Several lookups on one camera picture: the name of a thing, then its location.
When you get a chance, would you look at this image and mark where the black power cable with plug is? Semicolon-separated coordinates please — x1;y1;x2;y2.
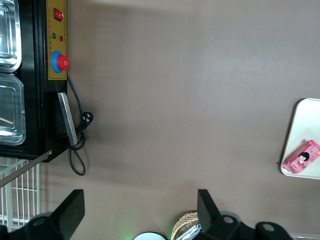
66;73;95;177

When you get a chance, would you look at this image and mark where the brown table cover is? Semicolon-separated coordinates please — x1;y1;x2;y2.
38;0;320;240

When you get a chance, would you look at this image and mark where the red emergency stop button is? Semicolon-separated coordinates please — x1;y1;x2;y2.
50;50;70;74

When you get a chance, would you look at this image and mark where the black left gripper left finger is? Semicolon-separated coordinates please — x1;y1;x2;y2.
51;189;86;240

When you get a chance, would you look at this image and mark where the light wicker basket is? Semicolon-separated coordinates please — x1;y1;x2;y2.
170;211;201;240

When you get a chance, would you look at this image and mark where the black sealing machine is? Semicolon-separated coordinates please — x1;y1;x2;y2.
0;0;70;189

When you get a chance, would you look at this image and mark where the white wire rack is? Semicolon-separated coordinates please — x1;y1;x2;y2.
0;156;41;234

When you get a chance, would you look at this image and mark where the pink girl snack packet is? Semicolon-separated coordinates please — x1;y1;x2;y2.
281;139;320;175

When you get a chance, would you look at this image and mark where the cream plastic tray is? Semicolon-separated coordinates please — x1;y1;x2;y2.
279;97;320;181

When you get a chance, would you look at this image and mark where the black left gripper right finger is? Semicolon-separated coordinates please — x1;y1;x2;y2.
197;189;222;234

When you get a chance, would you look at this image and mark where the steel food container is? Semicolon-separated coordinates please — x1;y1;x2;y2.
0;0;23;74
0;73;27;146

